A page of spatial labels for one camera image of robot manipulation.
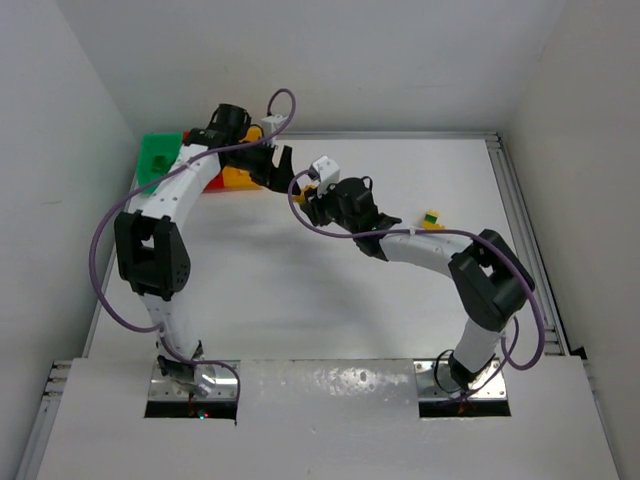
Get green yellow lego pile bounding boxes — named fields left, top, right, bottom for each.
left=421, top=209, right=445, bottom=230

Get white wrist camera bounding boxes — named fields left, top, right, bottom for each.
left=260, top=114, right=288, bottom=136
left=310, top=155, right=340, bottom=196

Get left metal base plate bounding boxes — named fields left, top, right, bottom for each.
left=148, top=363, right=238, bottom=401

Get small yellow lego piece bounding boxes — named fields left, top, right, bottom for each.
left=293, top=184, right=316, bottom=205

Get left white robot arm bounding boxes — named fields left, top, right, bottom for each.
left=114, top=104, right=293, bottom=383

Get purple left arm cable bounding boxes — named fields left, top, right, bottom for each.
left=88, top=88, right=298, bottom=401

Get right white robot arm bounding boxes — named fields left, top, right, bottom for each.
left=286, top=170, right=542, bottom=394

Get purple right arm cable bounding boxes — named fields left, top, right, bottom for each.
left=287, top=168, right=546, bottom=371

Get aluminium frame rail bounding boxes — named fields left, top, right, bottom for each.
left=486, top=134, right=570, bottom=356

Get red plastic bin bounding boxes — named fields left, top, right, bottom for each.
left=180, top=130, right=226, bottom=192

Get green plastic bin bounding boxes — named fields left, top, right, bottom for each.
left=136, top=132, right=184, bottom=186

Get metal base plate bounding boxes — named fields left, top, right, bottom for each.
left=148, top=363, right=238, bottom=401
left=414, top=358, right=508, bottom=402

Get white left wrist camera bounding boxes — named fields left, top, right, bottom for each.
left=260, top=114, right=288, bottom=136

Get yellow plastic bin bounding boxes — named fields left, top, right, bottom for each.
left=221, top=124, right=263, bottom=190

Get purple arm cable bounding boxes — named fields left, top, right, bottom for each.
left=88, top=88, right=298, bottom=401
left=287, top=168, right=546, bottom=371

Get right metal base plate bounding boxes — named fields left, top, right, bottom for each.
left=414, top=358, right=508, bottom=402

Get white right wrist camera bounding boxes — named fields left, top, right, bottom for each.
left=310, top=155, right=340, bottom=196

